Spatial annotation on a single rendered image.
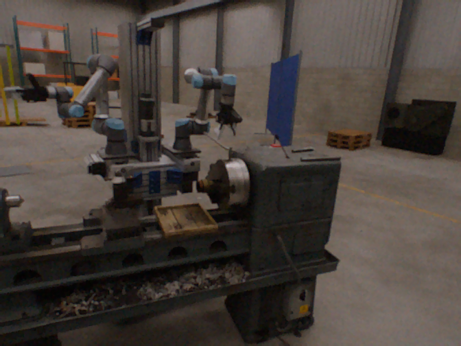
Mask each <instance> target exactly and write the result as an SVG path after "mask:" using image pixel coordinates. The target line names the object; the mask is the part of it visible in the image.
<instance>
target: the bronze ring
mask: <svg viewBox="0 0 461 346"><path fill-rule="evenodd" d="M210 183H213V181H210V180H209V179H207V178H206V179H201V180H199V181H196V191H197V193H203V194H205V193H207V194H209V192H210Z"/></svg>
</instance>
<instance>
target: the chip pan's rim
mask: <svg viewBox="0 0 461 346"><path fill-rule="evenodd" d="M324 257H325V258H326V261H325V262H318V263H315V264H309V265H305V266H299V267H296V269H299V270H297V271H298V272H299V275H300V278H301V279H302V278H306V277H311V276H314V275H320V274H323V273H329V272H332V271H336V270H337V267H338V263H339V262H340V259H338V258H337V257H336V256H335V255H333V254H332V253H331V252H329V251H328V250H326V248H324ZM328 261H330V262H331V264H326V263H328ZM320 264H325V265H321V266H316V265H320ZM310 266H313V267H310ZM307 267H308V268H307ZM301 268H302V269H301ZM291 270H292V271H291ZM288 271H289V272H288ZM284 272H285V273H284ZM250 277H251V280H248V281H242V282H238V283H234V284H229V285H225V286H219V287H215V288H209V289H206V290H200V291H196V292H190V293H187V294H183V295H176V296H172V297H165V298H162V299H157V300H153V301H148V302H144V303H138V304H134V305H128V306H125V307H121V308H115V309H112V310H105V311H102V312H96V313H92V314H86V315H82V316H77V317H72V318H68V319H61V320H57V321H52V322H48V323H43V324H40V325H35V326H31V327H25V328H21V329H17V330H12V331H9V332H2V333H0V346H5V345H11V344H14V343H20V342H23V341H28V340H32V339H35V338H41V337H45V336H50V335H54V334H59V333H63V332H68V331H71V330H77V329H81V328H84V327H90V326H93V325H99V324H102V323H107V322H111V321H117V320H120V319H126V318H129V317H133V316H139V315H142V314H147V313H151V312H156V311H159V310H165V309H169V308H175V307H178V306H181V305H187V304H190V303H195V302H199V301H205V300H208V299H214V298H217V297H223V296H226V295H232V294H235V293H238V292H244V291H248V290H253V289H257V288H262V287H266V286H271V285H274V284H280V283H284V282H287V281H293V280H296V279H297V276H296V273H295V272H294V270H293V268H289V269H285V270H280V271H276V272H272V273H266V274H262V275H256V276H252V275H251V276H250ZM258 277H259V278H258ZM255 278H256V279H255ZM50 293H51V288H49V292H48V295H47V301H46V304H45V310H44V312H43V314H42V315H41V316H39V317H36V318H32V319H26V320H22V321H16V322H12V323H6V324H2V325H0V328H2V327H9V326H13V325H18V324H22V323H29V322H32V321H37V320H41V319H43V317H44V316H45V315H46V311H47V306H48V303H49V297H50Z"/></svg>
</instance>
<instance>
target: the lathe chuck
mask: <svg viewBox="0 0 461 346"><path fill-rule="evenodd" d="M227 160H228V159H218V160H217V166H218V170H219V174H220V178H221V179H222V181H215V182H213V183H224V184H226V185H229V186H232V185H234V186H235V192H234V194H232V193H230V192H225V193H221V192H220V196H219V200H218V203H217V206H218V208H219V209H220V210H222V211H228V210H234V209H239V208H240V207H241V205H242V203H243V200H244V191H245V185H244V175H243V172H242V169H241V166H240V164H239V163H238V161H237V160H236V159H231V160H232V161H227ZM233 205H237V206H236V207H232V206H233Z"/></svg>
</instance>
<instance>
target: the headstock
mask: <svg viewBox="0 0 461 346"><path fill-rule="evenodd" d="M283 148H284V150H285V152H286V154H287V156H289V157H290V159H286V158H285V153H284V151H283V149H282V148H265V147H262V148H238V149H236V150H235V151H238V152H241V153H244V155H240V154H237V153H235V152H233V153H232V159H236V158H238V159H241V160H242V161H243V162H244V163H245V165H246V168H247V170H248V175H249V179H250V195H249V199H248V203H247V205H246V206H245V207H244V208H243V209H238V211H239V212H240V213H241V214H242V215H243V216H244V217H245V218H246V219H247V220H248V221H249V222H250V223H251V224H252V225H253V226H254V227H256V228H258V229H263V228H268V227H271V226H272V225H276V224H285V223H291V222H300V221H305V220H314V219H319V218H329V217H333V213H334V209H335V201H336V196H337V192H338V183H339V179H340V171H341V167H342V163H341V161H340V160H321V161H301V160H300V158H301V157H330V156H329V155H327V154H323V153H321V152H318V151H315V150H311V151H304V152H293V153H292V150H294V149H301V148H306V147H298V146H283ZM264 159H268V160H266V161H264ZM273 161H275V162H273Z"/></svg>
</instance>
